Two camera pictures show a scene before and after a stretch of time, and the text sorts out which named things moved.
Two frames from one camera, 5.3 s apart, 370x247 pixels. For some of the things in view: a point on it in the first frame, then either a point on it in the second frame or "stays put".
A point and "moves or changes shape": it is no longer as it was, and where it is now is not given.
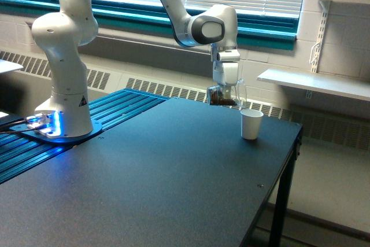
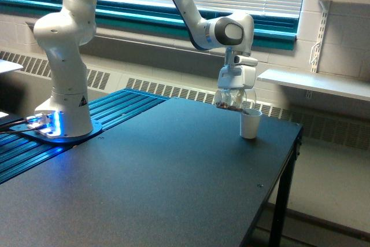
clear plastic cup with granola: x=227 y=95 moves or changes shape
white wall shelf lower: x=343 y=85 stays put
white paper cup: x=250 y=123 stays put
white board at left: x=6 y=66 stays put
